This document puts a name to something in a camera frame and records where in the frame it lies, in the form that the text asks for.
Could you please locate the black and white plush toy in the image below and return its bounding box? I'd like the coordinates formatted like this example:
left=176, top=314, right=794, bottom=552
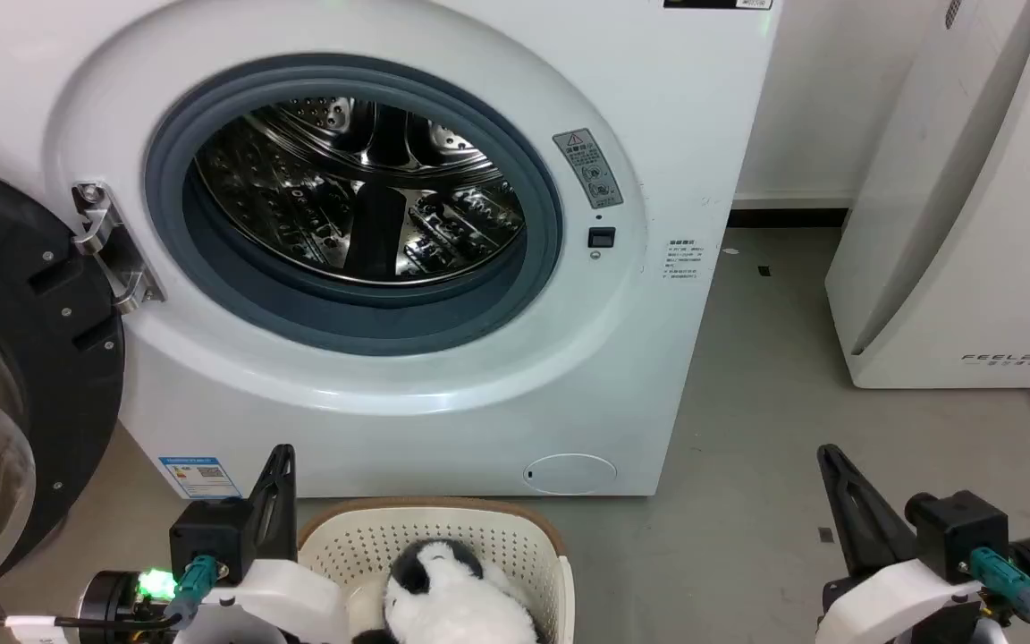
left=356, top=538, right=541, bottom=644

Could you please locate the grey rubber door gasket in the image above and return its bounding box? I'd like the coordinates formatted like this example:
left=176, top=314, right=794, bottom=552
left=144, top=54, right=565, bottom=357

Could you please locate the oval filter cover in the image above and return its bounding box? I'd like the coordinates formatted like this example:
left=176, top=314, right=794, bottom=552
left=524, top=453, right=618, bottom=495

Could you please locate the white air purifier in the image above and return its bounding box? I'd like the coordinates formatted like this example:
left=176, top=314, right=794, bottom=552
left=825, top=0, right=1030, bottom=390

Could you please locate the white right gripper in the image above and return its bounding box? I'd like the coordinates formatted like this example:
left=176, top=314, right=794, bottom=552
left=816, top=444, right=986, bottom=644

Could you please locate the grey warning sticker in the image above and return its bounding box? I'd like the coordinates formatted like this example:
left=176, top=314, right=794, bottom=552
left=553, top=128, right=625, bottom=210

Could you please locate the black baseboard strip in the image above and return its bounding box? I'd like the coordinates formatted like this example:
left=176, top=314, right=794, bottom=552
left=728, top=208, right=850, bottom=229

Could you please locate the blue energy label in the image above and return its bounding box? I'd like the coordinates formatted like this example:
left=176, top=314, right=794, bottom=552
left=158, top=456, right=242, bottom=500

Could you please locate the stainless steel washing machine drum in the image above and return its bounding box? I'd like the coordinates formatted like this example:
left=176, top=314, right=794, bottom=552
left=193, top=97, right=527, bottom=287

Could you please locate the white front-load washing machine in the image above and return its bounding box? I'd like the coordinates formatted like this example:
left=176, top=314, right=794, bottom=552
left=0, top=0, right=784, bottom=498

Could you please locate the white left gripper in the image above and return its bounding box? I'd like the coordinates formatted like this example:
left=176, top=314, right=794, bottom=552
left=177, top=444, right=351, bottom=644

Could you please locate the teal plug right camera cable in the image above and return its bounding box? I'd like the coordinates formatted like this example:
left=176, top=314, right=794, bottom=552
left=968, top=547, right=1030, bottom=644

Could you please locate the small text sticker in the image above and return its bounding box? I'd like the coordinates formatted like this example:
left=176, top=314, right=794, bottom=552
left=665, top=238, right=705, bottom=282

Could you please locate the white perforated laundry basket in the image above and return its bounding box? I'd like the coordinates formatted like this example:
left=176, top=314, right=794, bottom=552
left=298, top=497, right=576, bottom=644

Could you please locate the metal door hinge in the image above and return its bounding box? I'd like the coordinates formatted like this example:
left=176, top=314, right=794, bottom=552
left=72, top=182, right=165, bottom=314

